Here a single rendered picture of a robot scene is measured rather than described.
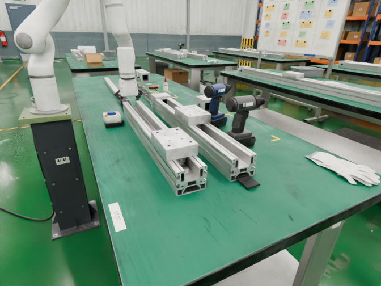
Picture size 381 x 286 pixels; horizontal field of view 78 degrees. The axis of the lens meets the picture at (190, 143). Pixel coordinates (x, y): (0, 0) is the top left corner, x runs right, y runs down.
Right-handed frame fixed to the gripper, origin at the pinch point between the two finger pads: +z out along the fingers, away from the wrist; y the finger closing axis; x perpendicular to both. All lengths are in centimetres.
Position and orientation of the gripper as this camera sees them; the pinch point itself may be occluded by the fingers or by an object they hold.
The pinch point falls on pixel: (130, 104)
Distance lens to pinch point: 145.5
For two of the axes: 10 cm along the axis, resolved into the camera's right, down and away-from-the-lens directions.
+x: 4.3, 3.9, -8.2
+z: -0.2, 9.1, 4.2
